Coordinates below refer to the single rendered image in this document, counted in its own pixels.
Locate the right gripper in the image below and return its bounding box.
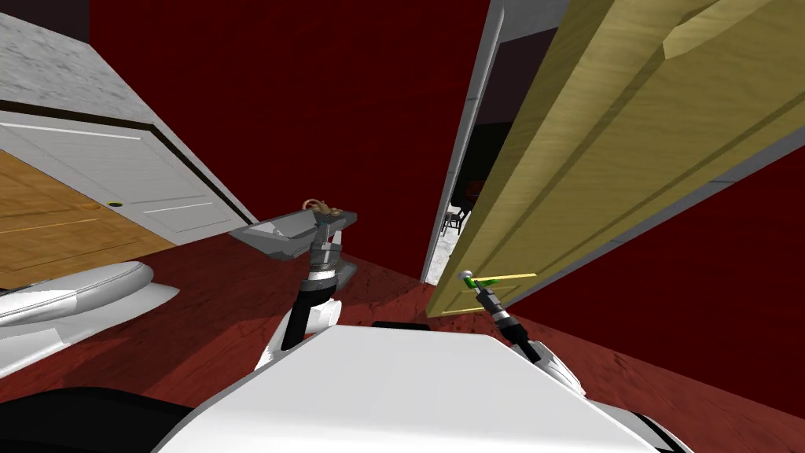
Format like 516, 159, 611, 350
472, 279, 499, 310

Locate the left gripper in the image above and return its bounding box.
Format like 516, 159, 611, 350
307, 213, 344, 273

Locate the green and white door handle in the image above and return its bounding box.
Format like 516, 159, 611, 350
458, 270, 502, 291

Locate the dark chair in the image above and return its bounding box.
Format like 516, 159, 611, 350
442, 200, 472, 238

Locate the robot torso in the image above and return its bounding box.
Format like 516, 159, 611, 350
153, 320, 663, 453

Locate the white panelled door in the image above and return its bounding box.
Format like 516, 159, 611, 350
0, 110, 257, 247

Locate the yellow wooden door leaf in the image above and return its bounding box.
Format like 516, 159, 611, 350
425, 0, 805, 319

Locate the white toilet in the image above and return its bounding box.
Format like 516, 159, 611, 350
0, 260, 182, 380

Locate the brown wooden door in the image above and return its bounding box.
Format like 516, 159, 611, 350
0, 149, 178, 291

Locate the grey wall sink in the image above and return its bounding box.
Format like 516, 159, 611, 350
229, 198, 359, 293

